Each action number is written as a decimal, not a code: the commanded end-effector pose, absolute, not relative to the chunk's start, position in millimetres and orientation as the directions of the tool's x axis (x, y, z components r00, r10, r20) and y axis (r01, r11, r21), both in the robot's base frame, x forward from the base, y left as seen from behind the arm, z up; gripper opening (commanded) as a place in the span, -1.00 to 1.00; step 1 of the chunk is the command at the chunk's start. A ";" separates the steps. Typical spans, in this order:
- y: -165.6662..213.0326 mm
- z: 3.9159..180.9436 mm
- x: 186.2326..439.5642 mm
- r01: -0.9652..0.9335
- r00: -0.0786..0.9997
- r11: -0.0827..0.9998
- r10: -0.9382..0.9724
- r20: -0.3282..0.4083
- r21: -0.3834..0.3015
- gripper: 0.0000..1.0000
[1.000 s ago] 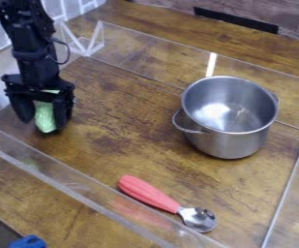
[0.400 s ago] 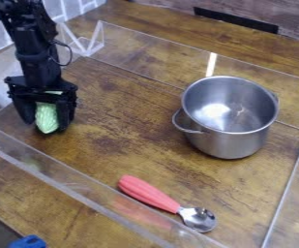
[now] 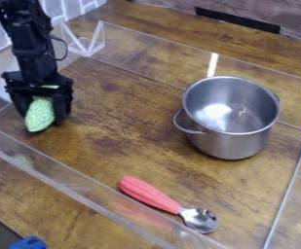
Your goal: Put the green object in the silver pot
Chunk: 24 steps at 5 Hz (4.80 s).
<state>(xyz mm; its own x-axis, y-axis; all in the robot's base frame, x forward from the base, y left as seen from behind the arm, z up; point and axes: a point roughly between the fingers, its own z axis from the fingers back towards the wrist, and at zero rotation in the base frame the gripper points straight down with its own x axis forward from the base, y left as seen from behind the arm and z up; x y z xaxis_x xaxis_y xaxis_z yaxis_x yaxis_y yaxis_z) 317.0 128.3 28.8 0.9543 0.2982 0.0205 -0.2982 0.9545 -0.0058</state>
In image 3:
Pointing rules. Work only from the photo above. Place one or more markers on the blue object at corner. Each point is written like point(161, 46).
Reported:
point(30, 242)

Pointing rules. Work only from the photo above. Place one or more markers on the silver metal pot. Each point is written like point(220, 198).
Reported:
point(227, 116)

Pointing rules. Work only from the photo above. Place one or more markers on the green bumpy toy gourd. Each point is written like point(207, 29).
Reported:
point(40, 114)

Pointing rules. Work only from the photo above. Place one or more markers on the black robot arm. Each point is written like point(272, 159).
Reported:
point(28, 25)

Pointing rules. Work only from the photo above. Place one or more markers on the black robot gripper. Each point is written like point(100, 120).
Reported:
point(38, 79)

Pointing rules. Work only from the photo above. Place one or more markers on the red handled metal spoon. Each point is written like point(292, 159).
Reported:
point(199, 219)

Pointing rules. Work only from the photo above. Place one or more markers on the clear acrylic enclosure wall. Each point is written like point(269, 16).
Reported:
point(61, 174)

